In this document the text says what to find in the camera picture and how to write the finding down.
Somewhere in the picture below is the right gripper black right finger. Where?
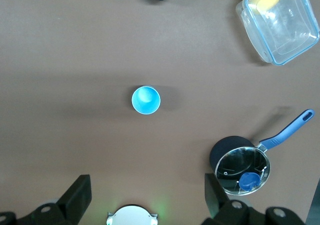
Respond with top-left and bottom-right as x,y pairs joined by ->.
204,173 -> 232,220

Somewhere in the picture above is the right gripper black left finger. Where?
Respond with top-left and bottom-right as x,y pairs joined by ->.
55,174 -> 93,223

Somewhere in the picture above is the blue plastic cup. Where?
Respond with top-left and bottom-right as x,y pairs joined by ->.
131,84 -> 161,116

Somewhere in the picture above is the glass lid with blue knob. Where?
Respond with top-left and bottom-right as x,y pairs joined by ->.
214,146 -> 272,197

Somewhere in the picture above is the clear plastic food container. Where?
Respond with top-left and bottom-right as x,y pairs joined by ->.
235,0 -> 320,67

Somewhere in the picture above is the black saucepan with blue handle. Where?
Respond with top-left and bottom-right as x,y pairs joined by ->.
209,109 -> 316,197

